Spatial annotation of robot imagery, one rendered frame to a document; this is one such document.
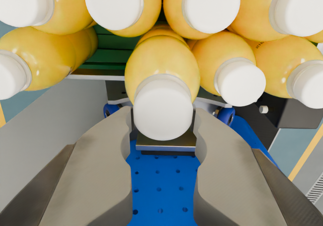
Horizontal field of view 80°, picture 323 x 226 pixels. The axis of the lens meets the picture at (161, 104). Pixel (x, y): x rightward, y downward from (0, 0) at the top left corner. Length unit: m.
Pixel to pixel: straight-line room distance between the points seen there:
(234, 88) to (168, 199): 0.17
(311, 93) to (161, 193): 0.21
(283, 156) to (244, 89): 1.84
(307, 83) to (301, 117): 0.17
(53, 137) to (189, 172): 0.45
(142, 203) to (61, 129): 0.46
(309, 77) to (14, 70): 0.25
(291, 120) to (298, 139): 1.59
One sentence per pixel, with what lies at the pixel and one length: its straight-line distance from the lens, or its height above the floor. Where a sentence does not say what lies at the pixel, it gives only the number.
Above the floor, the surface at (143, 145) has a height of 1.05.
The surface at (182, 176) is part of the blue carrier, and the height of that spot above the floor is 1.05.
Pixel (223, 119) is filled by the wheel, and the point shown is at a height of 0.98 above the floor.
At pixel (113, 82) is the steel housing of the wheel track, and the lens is 0.42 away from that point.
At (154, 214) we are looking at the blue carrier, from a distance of 0.27.
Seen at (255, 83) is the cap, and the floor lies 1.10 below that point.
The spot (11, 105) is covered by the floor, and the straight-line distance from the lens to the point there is 1.81.
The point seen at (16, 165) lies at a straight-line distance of 0.60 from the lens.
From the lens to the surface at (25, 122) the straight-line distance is 0.75.
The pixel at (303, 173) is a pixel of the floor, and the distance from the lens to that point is 2.28.
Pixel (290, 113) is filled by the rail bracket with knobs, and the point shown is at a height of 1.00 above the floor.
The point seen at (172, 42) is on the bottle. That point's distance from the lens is 0.17.
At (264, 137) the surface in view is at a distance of 1.58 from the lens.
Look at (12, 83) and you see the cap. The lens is 0.21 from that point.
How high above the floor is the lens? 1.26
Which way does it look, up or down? 62 degrees down
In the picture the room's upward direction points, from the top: 180 degrees clockwise
